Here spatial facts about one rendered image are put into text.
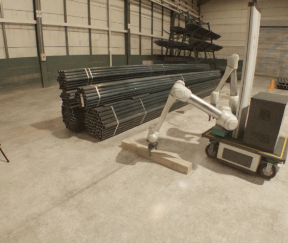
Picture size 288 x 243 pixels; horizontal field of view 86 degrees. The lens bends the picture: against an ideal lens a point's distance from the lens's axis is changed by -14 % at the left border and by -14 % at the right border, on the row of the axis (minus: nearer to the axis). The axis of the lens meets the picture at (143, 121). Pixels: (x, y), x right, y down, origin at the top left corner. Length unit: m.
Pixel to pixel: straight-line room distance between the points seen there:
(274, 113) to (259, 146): 0.38
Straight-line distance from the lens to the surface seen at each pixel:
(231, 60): 2.48
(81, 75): 2.90
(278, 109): 1.95
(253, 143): 2.08
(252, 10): 2.14
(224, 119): 1.85
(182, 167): 1.97
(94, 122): 2.65
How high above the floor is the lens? 1.17
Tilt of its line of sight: 20 degrees down
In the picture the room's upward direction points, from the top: straight up
